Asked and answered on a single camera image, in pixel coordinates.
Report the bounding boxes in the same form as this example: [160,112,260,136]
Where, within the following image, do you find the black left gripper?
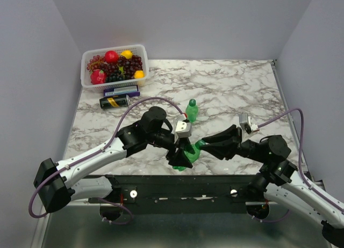
[147,129,195,169]

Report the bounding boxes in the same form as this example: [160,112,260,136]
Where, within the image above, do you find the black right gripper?
[200,122,268,163]

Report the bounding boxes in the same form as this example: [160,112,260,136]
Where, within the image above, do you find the green bottle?
[185,99,198,123]
[172,140,205,171]

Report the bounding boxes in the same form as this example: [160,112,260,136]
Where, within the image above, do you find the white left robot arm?
[33,106,193,213]

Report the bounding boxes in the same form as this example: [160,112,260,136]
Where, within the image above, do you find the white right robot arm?
[201,125,343,247]

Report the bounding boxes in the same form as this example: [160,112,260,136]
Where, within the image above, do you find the purple flat box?
[103,85,140,97]

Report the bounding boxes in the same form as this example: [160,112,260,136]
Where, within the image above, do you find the black drink can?
[99,94,129,110]

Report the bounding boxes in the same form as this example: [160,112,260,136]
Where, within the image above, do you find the yellow lemon front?
[133,70,145,79]

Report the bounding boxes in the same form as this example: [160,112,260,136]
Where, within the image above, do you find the yellow lemon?
[120,50,133,59]
[133,70,145,79]

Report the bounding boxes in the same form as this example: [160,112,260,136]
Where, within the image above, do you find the dark red grape bunch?
[100,55,143,80]

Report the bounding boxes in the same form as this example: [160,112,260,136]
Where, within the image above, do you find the black grape bunch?
[105,70,126,83]

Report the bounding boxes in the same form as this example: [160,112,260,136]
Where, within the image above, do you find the white plastic basket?
[80,44,149,92]

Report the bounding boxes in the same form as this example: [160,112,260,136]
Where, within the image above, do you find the yellow lemon back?
[120,50,133,59]

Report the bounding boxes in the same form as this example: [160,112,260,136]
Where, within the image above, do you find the pink dragon fruit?
[90,69,106,85]

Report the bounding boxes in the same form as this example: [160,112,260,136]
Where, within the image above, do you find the red apple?
[104,50,119,64]

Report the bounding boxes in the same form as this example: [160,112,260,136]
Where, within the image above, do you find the red grape bunch left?
[87,55,105,72]

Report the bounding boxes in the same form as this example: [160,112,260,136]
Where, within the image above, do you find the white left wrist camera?
[175,120,192,138]

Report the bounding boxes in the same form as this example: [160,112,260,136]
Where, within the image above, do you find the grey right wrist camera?
[239,113,259,134]

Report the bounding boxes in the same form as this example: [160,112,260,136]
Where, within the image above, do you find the black base frame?
[105,174,264,215]

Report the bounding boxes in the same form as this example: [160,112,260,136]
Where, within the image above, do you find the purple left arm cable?
[28,97,188,219]

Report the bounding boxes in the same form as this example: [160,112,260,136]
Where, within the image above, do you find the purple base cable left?
[92,196,133,225]

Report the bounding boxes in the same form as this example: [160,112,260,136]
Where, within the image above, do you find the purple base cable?
[92,196,133,225]
[251,207,291,224]

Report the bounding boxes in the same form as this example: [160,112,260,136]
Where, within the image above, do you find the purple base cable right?
[251,207,291,224]

